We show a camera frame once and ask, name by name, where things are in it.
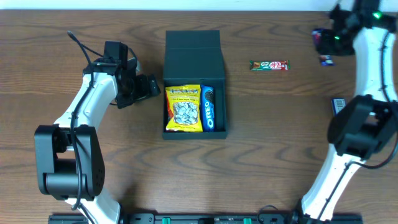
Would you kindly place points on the Cadbury Dairy Milk bar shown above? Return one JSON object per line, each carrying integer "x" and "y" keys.
{"x": 325, "y": 60}

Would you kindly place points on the red snack packet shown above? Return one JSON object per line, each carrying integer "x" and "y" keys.
{"x": 169, "y": 110}

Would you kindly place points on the small blue barcode packet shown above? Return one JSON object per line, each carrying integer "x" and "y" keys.
{"x": 337, "y": 105}

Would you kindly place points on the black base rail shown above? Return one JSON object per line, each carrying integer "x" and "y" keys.
{"x": 149, "y": 218}

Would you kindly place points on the yellow sunflower seed packet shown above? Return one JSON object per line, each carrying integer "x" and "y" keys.
{"x": 185, "y": 102}

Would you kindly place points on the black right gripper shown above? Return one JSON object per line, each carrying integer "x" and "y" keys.
{"x": 329, "y": 42}

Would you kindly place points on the green red KitKat bar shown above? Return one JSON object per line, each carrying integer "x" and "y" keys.
{"x": 269, "y": 65}

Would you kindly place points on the blue Oreo packet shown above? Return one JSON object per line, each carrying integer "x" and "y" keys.
{"x": 207, "y": 108}

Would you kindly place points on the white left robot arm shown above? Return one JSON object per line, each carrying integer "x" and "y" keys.
{"x": 70, "y": 165}

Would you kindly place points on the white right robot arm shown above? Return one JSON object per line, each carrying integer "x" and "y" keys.
{"x": 367, "y": 122}

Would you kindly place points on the black rectangular box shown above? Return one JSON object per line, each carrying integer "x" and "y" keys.
{"x": 195, "y": 57}

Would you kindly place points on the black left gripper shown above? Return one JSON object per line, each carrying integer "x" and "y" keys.
{"x": 144, "y": 87}

